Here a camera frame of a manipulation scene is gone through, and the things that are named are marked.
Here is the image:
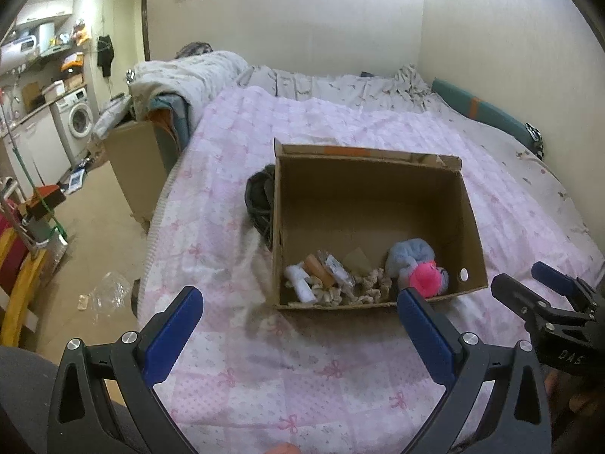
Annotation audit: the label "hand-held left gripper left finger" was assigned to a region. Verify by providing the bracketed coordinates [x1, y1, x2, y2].
[46, 286, 205, 454]

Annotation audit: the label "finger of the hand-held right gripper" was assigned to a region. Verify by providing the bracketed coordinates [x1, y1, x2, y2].
[531, 261, 601, 310]
[490, 273, 551, 327]

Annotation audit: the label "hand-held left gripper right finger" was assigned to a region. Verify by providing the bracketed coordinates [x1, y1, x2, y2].
[397, 288, 554, 454]

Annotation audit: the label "clear plastic packet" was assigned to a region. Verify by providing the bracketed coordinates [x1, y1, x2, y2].
[319, 252, 354, 289]

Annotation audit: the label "tan soft roll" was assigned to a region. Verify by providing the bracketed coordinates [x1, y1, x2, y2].
[304, 254, 328, 288]

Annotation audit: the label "white cloth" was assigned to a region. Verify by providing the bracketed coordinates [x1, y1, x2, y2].
[284, 264, 316, 303]

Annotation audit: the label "clear plastic bag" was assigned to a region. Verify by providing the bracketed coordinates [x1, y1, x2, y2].
[90, 272, 132, 325]

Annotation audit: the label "blue plush toy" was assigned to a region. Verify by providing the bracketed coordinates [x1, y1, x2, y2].
[385, 238, 450, 290]

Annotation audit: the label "brown cardboard scrap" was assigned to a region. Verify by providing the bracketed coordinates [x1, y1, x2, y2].
[343, 247, 374, 277]

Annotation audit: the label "pink bow print blanket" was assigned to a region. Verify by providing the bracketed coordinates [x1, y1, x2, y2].
[137, 86, 601, 454]

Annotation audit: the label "black patterned cloth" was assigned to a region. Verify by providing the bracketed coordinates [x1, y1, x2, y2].
[526, 123, 545, 159]

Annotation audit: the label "dark striped cloth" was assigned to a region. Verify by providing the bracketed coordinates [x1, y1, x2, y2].
[245, 165, 277, 250]

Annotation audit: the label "person's grey pants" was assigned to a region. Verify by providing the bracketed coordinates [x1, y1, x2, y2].
[0, 345, 143, 454]

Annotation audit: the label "tall cardboard box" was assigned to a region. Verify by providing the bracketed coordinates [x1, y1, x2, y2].
[104, 120, 166, 232]

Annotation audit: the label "teal pillow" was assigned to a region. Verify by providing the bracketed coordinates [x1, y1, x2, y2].
[431, 78, 544, 157]

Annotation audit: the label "orange cloth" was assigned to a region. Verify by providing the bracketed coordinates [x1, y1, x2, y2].
[150, 109, 175, 139]

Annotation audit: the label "grey plastic bag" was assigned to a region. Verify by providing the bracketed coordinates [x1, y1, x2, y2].
[92, 97, 133, 140]

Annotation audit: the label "blue cloth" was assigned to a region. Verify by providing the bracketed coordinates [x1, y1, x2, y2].
[154, 93, 199, 152]

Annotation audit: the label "white washing machine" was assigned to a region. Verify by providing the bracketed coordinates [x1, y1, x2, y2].
[51, 89, 95, 162]

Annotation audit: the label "white cabinet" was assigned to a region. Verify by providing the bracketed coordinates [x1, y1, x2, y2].
[0, 113, 71, 194]

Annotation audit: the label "white floral quilt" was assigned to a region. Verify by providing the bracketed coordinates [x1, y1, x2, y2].
[129, 51, 250, 119]

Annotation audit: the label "small cardboard box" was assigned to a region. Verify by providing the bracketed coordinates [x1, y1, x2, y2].
[21, 82, 45, 113]

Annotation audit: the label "grey patterned pillow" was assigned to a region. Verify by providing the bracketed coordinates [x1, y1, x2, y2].
[176, 42, 213, 60]

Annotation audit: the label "black hanging garment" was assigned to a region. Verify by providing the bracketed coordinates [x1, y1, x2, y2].
[97, 34, 115, 76]

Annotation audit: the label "white water heater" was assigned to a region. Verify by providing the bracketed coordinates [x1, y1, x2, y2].
[38, 23, 56, 55]

